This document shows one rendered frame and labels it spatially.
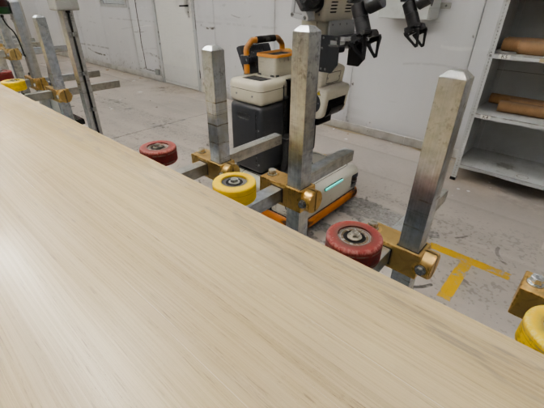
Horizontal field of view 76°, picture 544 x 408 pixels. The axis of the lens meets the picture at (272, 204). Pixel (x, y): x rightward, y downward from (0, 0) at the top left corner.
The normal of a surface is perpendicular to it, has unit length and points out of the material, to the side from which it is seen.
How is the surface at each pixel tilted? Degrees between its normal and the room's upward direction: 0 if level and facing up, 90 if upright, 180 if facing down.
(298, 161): 90
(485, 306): 0
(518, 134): 90
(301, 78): 90
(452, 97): 90
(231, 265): 0
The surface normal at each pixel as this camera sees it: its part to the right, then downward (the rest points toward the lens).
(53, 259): 0.01, -0.86
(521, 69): -0.66, 0.38
